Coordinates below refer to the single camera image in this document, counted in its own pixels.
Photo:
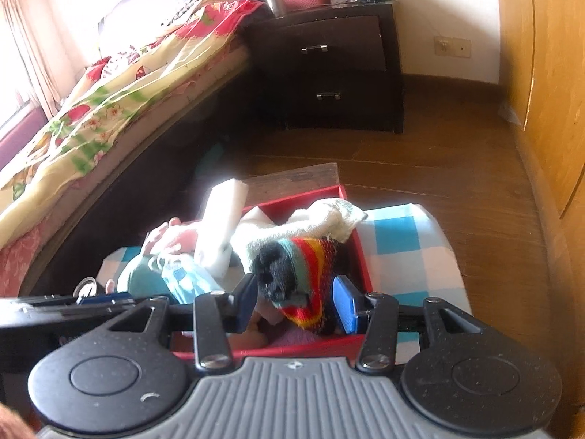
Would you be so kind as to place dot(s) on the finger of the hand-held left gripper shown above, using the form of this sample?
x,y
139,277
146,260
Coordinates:
x,y
105,300

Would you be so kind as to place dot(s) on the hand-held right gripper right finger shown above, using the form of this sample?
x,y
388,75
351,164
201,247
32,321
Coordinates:
x,y
345,304

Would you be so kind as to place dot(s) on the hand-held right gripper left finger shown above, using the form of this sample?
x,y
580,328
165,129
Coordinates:
x,y
247,304

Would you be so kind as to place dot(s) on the pink pig plush toy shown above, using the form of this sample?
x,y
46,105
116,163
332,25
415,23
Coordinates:
x,y
137,279

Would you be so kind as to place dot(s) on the blue face mask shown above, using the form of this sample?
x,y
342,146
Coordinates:
x,y
192,283

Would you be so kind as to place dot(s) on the striped colourful sock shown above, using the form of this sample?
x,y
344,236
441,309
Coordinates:
x,y
311,256

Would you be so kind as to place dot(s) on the red cardboard box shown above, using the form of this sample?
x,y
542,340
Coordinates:
x,y
283,353

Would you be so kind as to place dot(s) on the pale green towel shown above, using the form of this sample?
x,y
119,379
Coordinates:
x,y
301,228

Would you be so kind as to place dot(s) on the purple and yellow drink can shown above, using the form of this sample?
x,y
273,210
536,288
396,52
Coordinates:
x,y
84,288

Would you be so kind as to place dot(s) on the blue white checkered cloth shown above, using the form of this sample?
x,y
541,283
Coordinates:
x,y
411,256

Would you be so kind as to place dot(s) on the pink mattress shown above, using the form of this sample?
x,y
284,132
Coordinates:
x,y
23,256

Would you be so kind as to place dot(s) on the purple bench cushion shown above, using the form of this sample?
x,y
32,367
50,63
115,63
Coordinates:
x,y
18,141

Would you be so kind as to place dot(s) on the dark wooden nightstand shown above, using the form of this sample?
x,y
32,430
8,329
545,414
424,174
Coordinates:
x,y
320,73

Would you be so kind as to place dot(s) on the white paper scrap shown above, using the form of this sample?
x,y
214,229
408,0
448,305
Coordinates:
x,y
510,113

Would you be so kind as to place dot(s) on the pale curtain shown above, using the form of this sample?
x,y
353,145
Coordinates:
x,y
36,55

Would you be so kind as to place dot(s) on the light wooden wardrobe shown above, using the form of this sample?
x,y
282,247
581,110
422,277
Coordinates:
x,y
548,100

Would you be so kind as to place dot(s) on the wall socket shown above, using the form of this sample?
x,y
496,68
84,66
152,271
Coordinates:
x,y
452,46

